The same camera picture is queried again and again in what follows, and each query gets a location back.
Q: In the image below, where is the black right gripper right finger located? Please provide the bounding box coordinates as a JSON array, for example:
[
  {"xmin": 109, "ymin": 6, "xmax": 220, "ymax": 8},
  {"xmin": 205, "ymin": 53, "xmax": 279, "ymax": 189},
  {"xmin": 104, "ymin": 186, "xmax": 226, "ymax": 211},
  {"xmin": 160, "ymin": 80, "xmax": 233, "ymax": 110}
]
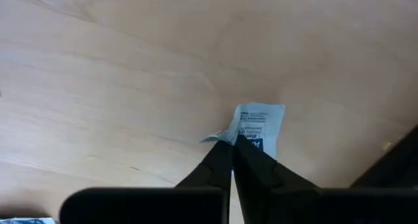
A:
[{"xmin": 233, "ymin": 134, "xmax": 418, "ymax": 224}]

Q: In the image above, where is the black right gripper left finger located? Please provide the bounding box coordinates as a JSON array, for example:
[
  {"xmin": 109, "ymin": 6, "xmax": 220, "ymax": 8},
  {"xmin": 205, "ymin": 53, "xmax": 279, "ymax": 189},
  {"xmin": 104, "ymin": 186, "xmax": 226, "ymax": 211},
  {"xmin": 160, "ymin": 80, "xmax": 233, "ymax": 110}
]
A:
[{"xmin": 58, "ymin": 140, "xmax": 234, "ymax": 224}]

